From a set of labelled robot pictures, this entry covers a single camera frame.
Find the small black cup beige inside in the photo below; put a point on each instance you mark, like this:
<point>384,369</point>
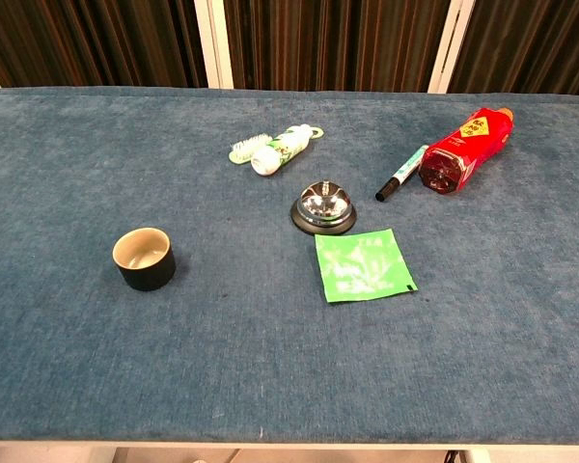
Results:
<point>147,272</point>

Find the chrome desk bell black base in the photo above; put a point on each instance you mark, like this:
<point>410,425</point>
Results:
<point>323,202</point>

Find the green square sachet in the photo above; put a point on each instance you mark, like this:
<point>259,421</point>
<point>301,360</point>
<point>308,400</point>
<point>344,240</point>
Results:
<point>362,265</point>

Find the white green small bottle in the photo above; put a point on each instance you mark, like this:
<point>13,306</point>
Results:
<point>280,149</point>

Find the light green scrub brush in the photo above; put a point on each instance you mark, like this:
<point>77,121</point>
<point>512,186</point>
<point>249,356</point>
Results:
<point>251,147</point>

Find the green marker pen black cap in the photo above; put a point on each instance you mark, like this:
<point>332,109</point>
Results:
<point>401,173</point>

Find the blue velvet table cloth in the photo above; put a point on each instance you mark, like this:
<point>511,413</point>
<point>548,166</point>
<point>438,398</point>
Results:
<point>289,362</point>

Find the red drink bottle yellow label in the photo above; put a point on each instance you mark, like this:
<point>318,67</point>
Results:
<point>456,149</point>

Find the dark brown pleated curtain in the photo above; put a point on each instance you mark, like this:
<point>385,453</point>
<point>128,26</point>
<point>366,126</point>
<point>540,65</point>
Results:
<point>328,43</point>

